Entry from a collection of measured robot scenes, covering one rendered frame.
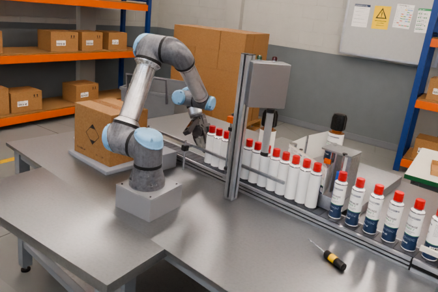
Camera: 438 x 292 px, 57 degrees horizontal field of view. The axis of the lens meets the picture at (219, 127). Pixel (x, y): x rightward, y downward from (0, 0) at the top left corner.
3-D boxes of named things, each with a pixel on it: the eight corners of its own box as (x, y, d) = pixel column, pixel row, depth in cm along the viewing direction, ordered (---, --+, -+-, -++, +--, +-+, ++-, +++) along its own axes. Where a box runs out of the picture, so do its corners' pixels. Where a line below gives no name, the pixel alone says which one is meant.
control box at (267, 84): (285, 109, 174) (291, 64, 168) (247, 107, 169) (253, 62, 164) (276, 103, 183) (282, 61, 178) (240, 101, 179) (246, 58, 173)
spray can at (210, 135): (215, 163, 215) (219, 126, 210) (209, 165, 212) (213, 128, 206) (208, 160, 219) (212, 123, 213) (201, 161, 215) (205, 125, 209)
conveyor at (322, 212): (417, 257, 154) (420, 248, 153) (410, 266, 148) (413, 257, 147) (144, 137, 255) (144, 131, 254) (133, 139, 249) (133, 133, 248)
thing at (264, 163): (269, 186, 194) (275, 146, 188) (262, 189, 190) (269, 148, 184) (260, 182, 197) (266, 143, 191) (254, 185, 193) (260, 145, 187)
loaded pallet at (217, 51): (260, 128, 615) (274, 34, 575) (236, 140, 543) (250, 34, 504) (193, 111, 666) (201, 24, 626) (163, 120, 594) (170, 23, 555)
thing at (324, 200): (350, 206, 182) (362, 152, 175) (337, 214, 172) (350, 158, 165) (322, 194, 190) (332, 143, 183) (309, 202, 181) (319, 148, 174)
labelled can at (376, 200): (377, 232, 162) (389, 186, 156) (372, 236, 158) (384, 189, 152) (365, 227, 165) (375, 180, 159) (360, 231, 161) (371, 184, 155)
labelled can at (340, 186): (342, 217, 171) (352, 173, 165) (337, 221, 167) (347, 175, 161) (331, 212, 174) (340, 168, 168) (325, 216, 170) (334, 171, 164)
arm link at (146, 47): (123, 155, 161) (166, 30, 169) (94, 146, 167) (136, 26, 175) (139, 160, 172) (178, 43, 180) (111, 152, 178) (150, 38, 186)
